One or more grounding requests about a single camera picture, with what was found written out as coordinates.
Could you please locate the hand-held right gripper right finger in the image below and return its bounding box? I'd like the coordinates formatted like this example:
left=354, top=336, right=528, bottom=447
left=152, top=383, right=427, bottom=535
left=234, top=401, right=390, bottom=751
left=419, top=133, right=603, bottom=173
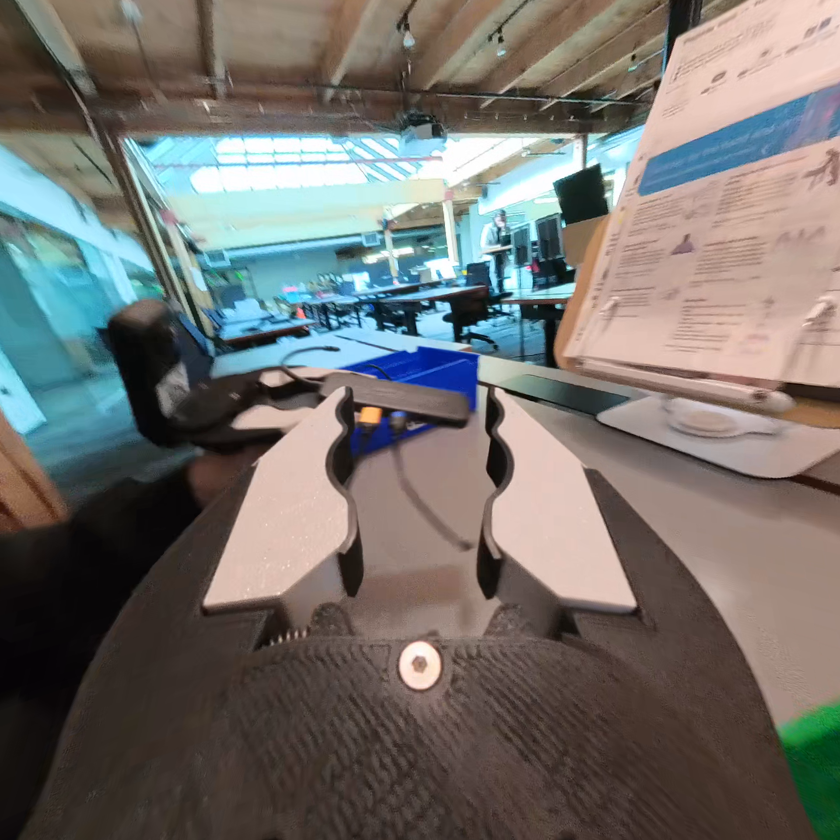
left=476, top=386, right=639, bottom=639

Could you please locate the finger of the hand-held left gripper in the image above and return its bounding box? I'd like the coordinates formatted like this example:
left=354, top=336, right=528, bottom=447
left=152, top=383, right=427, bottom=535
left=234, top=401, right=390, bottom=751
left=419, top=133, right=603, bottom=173
left=230, top=403, right=312, bottom=435

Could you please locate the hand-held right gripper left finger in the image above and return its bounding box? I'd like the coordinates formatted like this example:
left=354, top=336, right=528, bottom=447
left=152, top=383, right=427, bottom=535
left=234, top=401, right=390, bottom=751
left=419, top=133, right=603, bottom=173
left=202, top=385, right=365, bottom=623

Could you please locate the black hub cable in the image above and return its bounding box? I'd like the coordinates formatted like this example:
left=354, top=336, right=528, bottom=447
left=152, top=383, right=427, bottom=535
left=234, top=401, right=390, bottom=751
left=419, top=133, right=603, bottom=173
left=281, top=344, right=342, bottom=388

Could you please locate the black cable blue plug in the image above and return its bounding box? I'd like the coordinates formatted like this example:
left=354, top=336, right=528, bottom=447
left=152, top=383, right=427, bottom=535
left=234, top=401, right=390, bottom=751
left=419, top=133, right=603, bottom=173
left=387, top=410, right=475, bottom=552

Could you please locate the blue plastic bin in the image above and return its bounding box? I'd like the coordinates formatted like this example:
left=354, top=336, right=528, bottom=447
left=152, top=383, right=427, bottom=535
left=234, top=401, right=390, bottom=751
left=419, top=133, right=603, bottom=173
left=341, top=346, right=480, bottom=457

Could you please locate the green plastic bin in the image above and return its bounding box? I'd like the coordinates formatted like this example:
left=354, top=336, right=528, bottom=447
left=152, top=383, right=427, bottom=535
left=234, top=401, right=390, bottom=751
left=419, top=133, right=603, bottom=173
left=777, top=705, right=840, bottom=840

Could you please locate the wooden document stand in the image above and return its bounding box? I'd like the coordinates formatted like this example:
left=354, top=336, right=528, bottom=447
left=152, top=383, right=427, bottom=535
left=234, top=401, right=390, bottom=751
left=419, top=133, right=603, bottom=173
left=554, top=0, right=840, bottom=480

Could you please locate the black office chair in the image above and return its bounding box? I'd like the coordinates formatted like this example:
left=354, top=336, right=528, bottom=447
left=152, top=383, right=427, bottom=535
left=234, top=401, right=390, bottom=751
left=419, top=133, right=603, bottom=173
left=443, top=281, right=514, bottom=350

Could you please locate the printed instruction sheet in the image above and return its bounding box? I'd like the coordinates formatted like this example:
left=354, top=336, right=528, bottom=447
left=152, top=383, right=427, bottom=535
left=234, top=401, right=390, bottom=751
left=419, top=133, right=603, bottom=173
left=564, top=0, right=840, bottom=388

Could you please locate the ceiling projector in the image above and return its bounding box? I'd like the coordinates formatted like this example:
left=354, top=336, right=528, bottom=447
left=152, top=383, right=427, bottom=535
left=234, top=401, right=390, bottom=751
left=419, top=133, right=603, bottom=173
left=397, top=112, right=448, bottom=158

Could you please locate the black desk cable cover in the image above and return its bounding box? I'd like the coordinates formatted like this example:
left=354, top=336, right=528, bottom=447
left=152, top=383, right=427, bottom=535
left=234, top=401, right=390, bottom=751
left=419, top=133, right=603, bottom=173
left=495, top=374, right=647, bottom=417

